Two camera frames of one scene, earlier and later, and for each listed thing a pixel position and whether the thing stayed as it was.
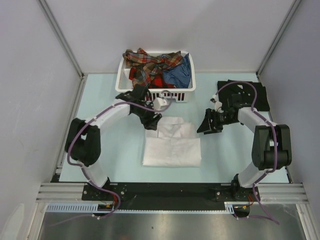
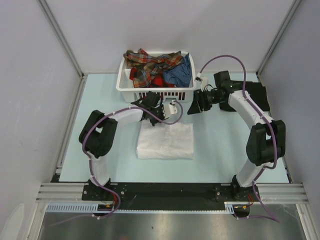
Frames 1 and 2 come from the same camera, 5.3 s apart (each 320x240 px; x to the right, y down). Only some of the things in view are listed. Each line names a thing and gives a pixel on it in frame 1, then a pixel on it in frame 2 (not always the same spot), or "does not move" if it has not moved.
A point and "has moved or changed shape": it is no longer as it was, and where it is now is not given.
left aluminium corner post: [63, 39] does not move
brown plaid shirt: [148, 66] does not move
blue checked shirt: [179, 75] does not move
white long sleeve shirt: [173, 143] has moved or changed shape
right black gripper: [210, 114] -> [199, 104]
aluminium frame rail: [70, 193] does not move
